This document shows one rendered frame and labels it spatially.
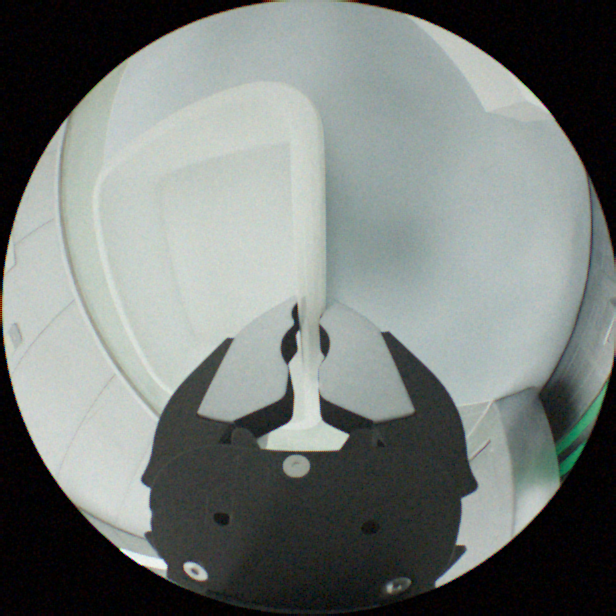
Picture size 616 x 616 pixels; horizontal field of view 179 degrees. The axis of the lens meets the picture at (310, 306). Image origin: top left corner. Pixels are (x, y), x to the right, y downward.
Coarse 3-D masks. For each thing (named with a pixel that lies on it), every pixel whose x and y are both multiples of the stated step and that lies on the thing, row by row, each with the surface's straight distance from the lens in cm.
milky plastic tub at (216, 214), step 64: (192, 128) 12; (256, 128) 13; (320, 128) 9; (128, 192) 20; (192, 192) 20; (256, 192) 16; (320, 192) 8; (128, 256) 20; (192, 256) 21; (256, 256) 17; (320, 256) 9; (128, 320) 20; (192, 320) 25
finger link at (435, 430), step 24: (384, 336) 9; (408, 360) 8; (408, 384) 7; (432, 384) 7; (432, 408) 7; (456, 408) 7; (384, 432) 6; (408, 432) 6; (432, 432) 6; (456, 432) 7; (432, 456) 6; (456, 456) 6; (456, 480) 6
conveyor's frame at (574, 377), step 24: (600, 216) 39; (600, 240) 38; (600, 264) 39; (600, 312) 39; (576, 336) 42; (576, 360) 43; (600, 360) 40; (552, 384) 48; (576, 384) 44; (600, 384) 41; (552, 408) 48; (576, 408) 44; (552, 432) 49
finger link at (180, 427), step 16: (224, 352) 9; (208, 368) 8; (192, 384) 8; (208, 384) 8; (176, 400) 8; (192, 400) 8; (160, 416) 8; (176, 416) 7; (192, 416) 7; (160, 432) 7; (176, 432) 7; (192, 432) 7; (208, 432) 7; (224, 432) 6; (160, 448) 7; (176, 448) 7; (160, 464) 7; (144, 480) 7
